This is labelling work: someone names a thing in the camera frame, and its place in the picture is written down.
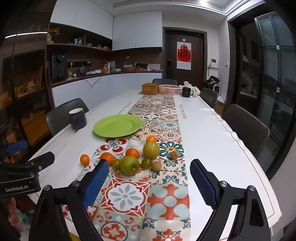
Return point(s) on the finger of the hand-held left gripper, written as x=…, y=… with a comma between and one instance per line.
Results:
x=16, y=147
x=44, y=160

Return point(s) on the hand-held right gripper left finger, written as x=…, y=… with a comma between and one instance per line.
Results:
x=96, y=183

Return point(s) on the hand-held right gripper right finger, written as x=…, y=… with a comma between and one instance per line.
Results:
x=204, y=183

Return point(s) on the small orange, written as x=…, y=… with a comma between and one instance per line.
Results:
x=84, y=159

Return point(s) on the small green plum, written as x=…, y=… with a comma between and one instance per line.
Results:
x=146, y=163
x=116, y=163

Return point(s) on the green apple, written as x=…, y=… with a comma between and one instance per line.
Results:
x=130, y=165

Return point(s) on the brown kiwi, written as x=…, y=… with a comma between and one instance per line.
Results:
x=156, y=166
x=174, y=154

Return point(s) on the green plate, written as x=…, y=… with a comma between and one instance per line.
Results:
x=115, y=126

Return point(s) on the person's left hand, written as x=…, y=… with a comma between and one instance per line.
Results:
x=12, y=213

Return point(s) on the patterned table runner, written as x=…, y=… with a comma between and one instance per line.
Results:
x=166, y=201

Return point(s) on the wooden display cabinet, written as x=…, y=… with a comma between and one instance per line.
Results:
x=23, y=97

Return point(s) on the navy blue mug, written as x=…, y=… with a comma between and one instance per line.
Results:
x=77, y=119

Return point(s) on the yellow-green pear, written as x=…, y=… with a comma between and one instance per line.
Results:
x=151, y=150

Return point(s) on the black water dispenser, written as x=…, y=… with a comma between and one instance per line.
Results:
x=59, y=66

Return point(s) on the black mug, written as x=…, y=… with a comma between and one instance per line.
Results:
x=186, y=92

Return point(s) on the white crumpled cloth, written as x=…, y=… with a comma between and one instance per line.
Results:
x=195, y=89

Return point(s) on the white base cabinets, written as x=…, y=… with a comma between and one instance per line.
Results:
x=111, y=85

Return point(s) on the pink plastic basket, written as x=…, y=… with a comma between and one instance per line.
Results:
x=170, y=89

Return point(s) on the white stool with bags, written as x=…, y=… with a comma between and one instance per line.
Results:
x=214, y=83

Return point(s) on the black power strip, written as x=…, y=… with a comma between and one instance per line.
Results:
x=79, y=63

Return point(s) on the wicker box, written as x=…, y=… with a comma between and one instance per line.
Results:
x=150, y=88

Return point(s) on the white intercom panel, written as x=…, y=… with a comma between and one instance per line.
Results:
x=214, y=63

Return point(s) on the yellow flowers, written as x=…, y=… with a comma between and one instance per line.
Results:
x=53, y=32

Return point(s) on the black box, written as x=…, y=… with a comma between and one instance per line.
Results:
x=141, y=66

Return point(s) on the glass sliding door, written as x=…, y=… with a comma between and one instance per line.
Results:
x=277, y=81

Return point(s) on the dark brown door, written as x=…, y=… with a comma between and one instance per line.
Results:
x=196, y=58

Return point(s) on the white desk lamp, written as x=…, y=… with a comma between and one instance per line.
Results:
x=126, y=60

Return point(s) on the red and white wall poster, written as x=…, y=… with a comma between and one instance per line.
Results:
x=184, y=55

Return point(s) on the white wall cabinets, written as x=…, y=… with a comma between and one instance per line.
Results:
x=136, y=30

